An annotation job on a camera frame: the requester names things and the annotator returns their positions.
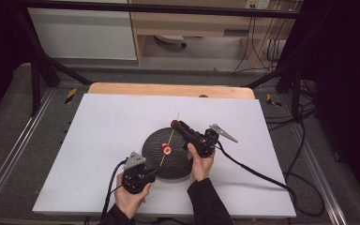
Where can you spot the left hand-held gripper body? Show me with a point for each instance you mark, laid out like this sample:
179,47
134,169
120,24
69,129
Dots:
134,181

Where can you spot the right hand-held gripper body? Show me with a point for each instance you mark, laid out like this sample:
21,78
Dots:
206,145

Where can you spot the thin bamboo skewer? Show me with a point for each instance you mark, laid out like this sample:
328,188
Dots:
170,136

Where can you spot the black round plate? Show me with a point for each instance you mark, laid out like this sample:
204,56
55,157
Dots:
176,162

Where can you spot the person's left hand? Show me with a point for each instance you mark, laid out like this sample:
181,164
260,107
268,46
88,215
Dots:
129,201

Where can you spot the person's right hand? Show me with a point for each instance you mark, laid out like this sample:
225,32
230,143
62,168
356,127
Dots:
200,168

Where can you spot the wooden table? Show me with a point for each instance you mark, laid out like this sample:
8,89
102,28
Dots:
168,90

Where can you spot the white board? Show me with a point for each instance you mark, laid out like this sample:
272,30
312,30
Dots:
106,131

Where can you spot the yellow black tape strip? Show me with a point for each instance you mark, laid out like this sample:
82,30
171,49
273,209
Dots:
70,95
272,100

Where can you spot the white chair base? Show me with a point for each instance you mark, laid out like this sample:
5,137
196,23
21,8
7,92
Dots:
170,39

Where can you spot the light wooden desk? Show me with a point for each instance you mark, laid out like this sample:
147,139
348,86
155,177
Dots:
193,23

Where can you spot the white cabinet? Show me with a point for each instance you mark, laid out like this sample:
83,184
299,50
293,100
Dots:
84,34

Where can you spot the aluminium rail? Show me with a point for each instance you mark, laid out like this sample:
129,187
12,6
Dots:
320,175
18,146

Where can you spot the black metal frame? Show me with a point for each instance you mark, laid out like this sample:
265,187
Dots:
156,8

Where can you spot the white wall socket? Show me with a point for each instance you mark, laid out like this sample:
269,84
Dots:
257,3

